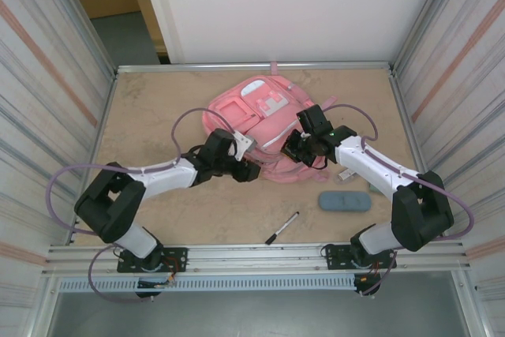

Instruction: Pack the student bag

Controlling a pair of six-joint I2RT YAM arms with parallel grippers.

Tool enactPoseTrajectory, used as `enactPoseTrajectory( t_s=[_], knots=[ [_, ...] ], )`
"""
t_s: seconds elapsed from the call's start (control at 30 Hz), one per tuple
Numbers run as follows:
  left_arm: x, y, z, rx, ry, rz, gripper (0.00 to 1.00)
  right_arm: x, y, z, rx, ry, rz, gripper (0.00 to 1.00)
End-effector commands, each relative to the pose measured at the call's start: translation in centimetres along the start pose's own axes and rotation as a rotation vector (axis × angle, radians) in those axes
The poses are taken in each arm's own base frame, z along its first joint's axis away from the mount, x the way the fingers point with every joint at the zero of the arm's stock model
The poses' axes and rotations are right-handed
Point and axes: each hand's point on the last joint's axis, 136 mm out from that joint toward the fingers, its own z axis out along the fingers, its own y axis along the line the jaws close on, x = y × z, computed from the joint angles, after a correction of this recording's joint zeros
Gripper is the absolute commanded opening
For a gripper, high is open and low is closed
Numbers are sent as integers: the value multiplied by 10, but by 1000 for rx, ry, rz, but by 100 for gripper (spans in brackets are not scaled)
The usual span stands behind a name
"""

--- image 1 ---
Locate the pink student backpack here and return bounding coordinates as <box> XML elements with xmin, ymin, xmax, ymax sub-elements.
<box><xmin>201</xmin><ymin>61</ymin><xmax>337</xmax><ymax>185</ymax></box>

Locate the small white labelled packet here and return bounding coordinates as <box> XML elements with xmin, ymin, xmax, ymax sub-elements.
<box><xmin>334</xmin><ymin>169</ymin><xmax>358</xmax><ymax>185</ymax></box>

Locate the black white marker pen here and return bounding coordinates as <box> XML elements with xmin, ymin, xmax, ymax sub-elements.
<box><xmin>264</xmin><ymin>212</ymin><xmax>300</xmax><ymax>245</ymax></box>

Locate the blue-grey pencil case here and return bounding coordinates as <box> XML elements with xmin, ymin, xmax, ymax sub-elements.
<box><xmin>318</xmin><ymin>190</ymin><xmax>372</xmax><ymax>214</ymax></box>

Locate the translucent corrugated side panel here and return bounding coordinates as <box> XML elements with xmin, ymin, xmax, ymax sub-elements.
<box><xmin>0</xmin><ymin>0</ymin><xmax>118</xmax><ymax>314</ymax></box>
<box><xmin>388</xmin><ymin>0</ymin><xmax>505</xmax><ymax>314</ymax></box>

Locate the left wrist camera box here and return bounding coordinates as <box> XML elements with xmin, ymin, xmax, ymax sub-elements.
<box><xmin>232</xmin><ymin>133</ymin><xmax>258</xmax><ymax>163</ymax></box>

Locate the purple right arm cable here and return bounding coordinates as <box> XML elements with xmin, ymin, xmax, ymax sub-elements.
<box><xmin>325</xmin><ymin>103</ymin><xmax>475</xmax><ymax>298</ymax></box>

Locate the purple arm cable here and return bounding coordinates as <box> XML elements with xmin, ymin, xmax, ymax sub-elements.
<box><xmin>47</xmin><ymin>107</ymin><xmax>241</xmax><ymax>303</ymax></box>
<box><xmin>325</xmin><ymin>103</ymin><xmax>475</xmax><ymax>298</ymax></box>

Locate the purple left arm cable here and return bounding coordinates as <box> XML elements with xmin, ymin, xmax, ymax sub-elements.
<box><xmin>47</xmin><ymin>107</ymin><xmax>241</xmax><ymax>303</ymax></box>

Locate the wide aluminium mounting rail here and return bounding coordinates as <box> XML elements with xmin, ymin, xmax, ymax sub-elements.
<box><xmin>42</xmin><ymin>238</ymin><xmax>473</xmax><ymax>278</ymax></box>

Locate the aluminium table edge rail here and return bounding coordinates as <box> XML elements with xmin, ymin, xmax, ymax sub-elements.
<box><xmin>70</xmin><ymin>70</ymin><xmax>119</xmax><ymax>245</ymax></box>
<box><xmin>388</xmin><ymin>68</ymin><xmax>449</xmax><ymax>240</ymax></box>
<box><xmin>116</xmin><ymin>61</ymin><xmax>395</xmax><ymax>74</ymax></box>

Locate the grey slotted cable duct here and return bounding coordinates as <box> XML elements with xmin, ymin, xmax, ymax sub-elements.
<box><xmin>58</xmin><ymin>275</ymin><xmax>356</xmax><ymax>294</ymax></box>

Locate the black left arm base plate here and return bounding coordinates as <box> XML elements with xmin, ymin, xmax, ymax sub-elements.
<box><xmin>117</xmin><ymin>247</ymin><xmax>189</xmax><ymax>274</ymax></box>

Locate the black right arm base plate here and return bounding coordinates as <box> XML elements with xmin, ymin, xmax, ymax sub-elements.
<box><xmin>324</xmin><ymin>242</ymin><xmax>397</xmax><ymax>271</ymax></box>

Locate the black connector with orange wires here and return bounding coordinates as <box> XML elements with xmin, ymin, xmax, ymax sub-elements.
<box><xmin>353</xmin><ymin>272</ymin><xmax>383</xmax><ymax>298</ymax></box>
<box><xmin>135</xmin><ymin>276</ymin><xmax>177</xmax><ymax>301</ymax></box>

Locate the white door frame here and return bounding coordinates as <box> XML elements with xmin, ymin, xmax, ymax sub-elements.
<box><xmin>136</xmin><ymin>0</ymin><xmax>186</xmax><ymax>65</ymax></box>

